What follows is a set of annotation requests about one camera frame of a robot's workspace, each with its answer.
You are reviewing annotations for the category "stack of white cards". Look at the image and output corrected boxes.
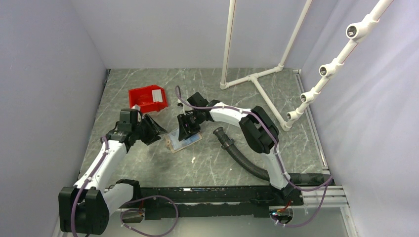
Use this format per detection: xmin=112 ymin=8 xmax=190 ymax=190
xmin=152 ymin=89 xmax=163 ymax=103

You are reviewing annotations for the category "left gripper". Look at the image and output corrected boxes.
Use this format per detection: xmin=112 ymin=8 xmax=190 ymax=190
xmin=132 ymin=114 xmax=167 ymax=146

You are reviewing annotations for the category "black corrugated hose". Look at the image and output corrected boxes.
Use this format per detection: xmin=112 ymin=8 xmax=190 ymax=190
xmin=212 ymin=126 xmax=333 ymax=185

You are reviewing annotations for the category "red plastic bin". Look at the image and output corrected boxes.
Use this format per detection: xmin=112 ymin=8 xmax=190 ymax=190
xmin=128 ymin=84 xmax=168 ymax=114

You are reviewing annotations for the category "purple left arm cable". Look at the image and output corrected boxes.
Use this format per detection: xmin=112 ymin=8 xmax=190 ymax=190
xmin=70 ymin=135 xmax=179 ymax=237

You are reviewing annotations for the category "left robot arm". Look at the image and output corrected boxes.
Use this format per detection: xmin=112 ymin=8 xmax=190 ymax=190
xmin=58 ymin=109 xmax=167 ymax=236

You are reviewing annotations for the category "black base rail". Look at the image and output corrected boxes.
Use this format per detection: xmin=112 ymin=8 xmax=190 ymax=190
xmin=122 ymin=185 xmax=304 ymax=220

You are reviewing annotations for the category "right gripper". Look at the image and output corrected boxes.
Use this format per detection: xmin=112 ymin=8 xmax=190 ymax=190
xmin=177 ymin=110 xmax=204 ymax=142

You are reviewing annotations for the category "white PVC pipe frame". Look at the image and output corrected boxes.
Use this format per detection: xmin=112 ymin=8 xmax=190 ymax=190
xmin=220 ymin=0 xmax=395 ymax=132

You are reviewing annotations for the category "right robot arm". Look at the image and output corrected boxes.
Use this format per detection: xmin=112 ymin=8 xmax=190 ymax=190
xmin=177 ymin=100 xmax=292 ymax=205

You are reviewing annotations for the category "tan leather card holder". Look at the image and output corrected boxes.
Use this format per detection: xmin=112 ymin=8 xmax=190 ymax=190
xmin=164 ymin=129 xmax=202 ymax=153

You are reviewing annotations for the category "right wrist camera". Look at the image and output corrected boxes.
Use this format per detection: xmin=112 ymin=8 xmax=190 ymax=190
xmin=187 ymin=92 xmax=209 ymax=107

